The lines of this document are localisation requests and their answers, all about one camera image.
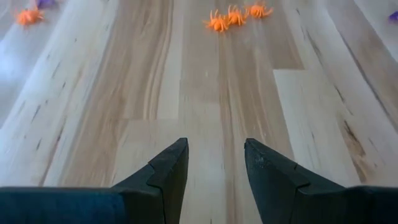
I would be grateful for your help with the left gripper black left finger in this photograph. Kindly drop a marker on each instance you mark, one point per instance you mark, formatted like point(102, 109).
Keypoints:
point(124, 205)

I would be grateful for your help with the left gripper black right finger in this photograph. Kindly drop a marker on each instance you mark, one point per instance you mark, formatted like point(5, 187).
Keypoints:
point(311, 205)

